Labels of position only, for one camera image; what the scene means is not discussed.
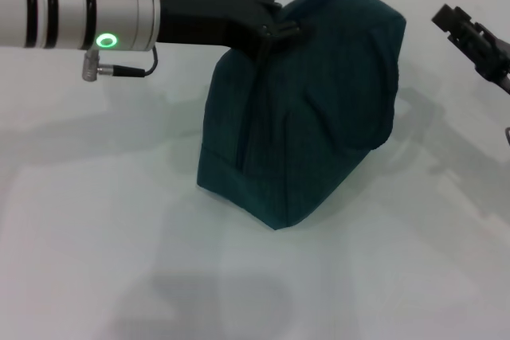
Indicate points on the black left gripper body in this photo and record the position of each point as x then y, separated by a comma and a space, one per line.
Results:
215, 13

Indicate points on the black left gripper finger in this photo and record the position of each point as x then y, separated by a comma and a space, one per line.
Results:
287, 31

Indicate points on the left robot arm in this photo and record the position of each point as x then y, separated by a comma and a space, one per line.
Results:
71, 1

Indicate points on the dark teal insulated lunch bag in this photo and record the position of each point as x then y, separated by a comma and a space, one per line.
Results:
311, 117

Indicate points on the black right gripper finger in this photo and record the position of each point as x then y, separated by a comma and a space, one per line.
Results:
474, 55
458, 21

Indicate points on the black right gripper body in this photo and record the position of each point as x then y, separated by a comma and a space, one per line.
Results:
503, 65

